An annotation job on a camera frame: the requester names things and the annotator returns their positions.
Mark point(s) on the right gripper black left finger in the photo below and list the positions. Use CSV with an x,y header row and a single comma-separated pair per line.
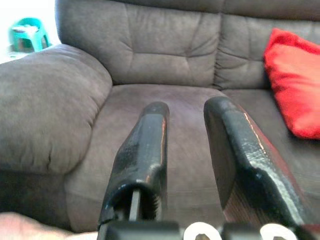
x,y
140,155

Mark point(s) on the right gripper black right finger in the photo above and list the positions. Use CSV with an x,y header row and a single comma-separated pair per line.
x,y
250,170

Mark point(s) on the pale pink pillow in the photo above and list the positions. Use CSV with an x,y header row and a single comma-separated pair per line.
x,y
30,228

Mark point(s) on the red pillow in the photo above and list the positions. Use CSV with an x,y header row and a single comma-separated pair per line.
x,y
295,82

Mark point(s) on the grey fabric two-seat sofa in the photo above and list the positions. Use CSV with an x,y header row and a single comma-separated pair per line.
x,y
160,55

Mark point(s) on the teal plastic stool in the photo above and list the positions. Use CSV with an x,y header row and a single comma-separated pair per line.
x,y
27,32

